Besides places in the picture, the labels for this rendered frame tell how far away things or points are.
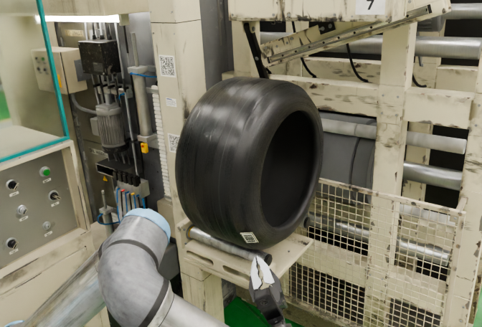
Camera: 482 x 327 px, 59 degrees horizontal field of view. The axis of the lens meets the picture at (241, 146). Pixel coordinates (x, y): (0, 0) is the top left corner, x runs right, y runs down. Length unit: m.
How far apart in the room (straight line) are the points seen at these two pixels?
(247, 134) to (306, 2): 0.50
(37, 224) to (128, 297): 0.91
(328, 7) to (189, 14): 0.46
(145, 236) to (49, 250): 0.85
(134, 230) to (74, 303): 0.25
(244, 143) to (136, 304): 0.56
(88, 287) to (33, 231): 0.70
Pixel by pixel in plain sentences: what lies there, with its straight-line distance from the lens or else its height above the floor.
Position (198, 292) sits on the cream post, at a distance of 1.92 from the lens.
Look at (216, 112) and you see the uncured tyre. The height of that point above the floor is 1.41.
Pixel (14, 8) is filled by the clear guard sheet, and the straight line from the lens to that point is 1.55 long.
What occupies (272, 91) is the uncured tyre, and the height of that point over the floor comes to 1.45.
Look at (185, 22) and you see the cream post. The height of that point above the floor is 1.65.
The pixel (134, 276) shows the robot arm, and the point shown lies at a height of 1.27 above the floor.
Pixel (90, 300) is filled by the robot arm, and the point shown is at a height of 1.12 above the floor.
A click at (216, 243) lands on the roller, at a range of 1.56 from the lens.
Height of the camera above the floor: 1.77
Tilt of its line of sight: 21 degrees down
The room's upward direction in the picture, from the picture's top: 3 degrees counter-clockwise
